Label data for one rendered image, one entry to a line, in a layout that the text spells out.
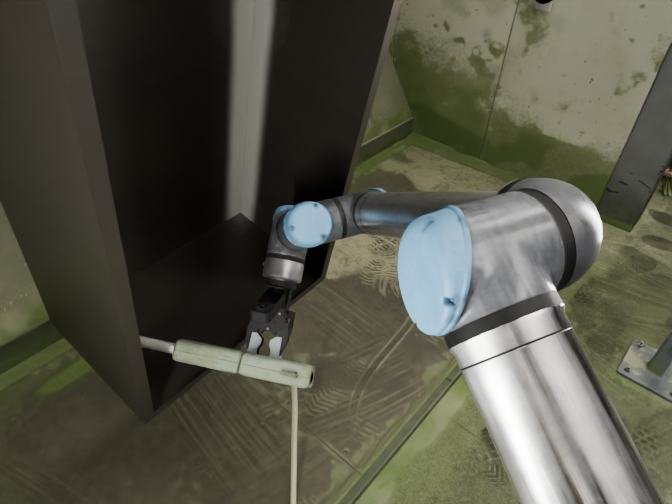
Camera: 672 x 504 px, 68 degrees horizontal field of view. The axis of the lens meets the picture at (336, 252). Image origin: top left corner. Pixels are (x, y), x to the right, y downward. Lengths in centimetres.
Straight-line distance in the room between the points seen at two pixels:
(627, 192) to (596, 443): 226
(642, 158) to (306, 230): 190
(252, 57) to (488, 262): 92
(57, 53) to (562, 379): 53
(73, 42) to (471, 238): 40
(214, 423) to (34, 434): 53
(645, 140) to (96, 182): 230
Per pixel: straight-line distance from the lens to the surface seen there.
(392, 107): 293
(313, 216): 99
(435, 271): 45
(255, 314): 103
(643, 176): 264
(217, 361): 110
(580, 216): 54
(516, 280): 47
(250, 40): 124
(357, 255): 214
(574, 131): 265
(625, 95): 254
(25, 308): 192
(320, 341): 180
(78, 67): 56
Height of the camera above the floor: 144
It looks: 40 degrees down
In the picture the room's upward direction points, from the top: 2 degrees clockwise
